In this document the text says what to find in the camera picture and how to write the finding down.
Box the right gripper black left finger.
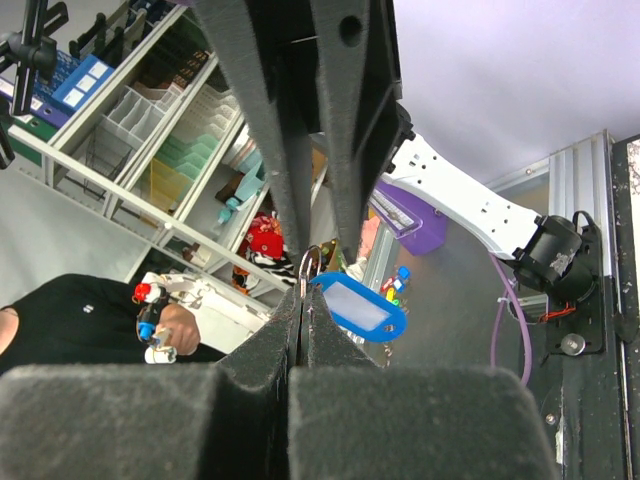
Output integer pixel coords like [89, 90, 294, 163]
[1, 292, 297, 479]

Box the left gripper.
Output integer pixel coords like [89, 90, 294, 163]
[193, 1, 404, 266]

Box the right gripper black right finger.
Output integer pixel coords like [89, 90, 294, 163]
[288, 290, 558, 479]

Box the blue key tag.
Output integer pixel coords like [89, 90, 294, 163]
[310, 272, 408, 343]

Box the silver split keyring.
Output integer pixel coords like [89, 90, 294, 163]
[298, 245, 322, 299]

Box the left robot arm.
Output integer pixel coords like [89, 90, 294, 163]
[193, 1, 596, 304]

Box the person in black shirt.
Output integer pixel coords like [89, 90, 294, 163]
[0, 272, 229, 376]

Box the metal storage shelf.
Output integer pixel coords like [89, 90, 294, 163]
[6, 2, 292, 301]

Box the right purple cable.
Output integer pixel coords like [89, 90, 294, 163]
[488, 252, 534, 389]

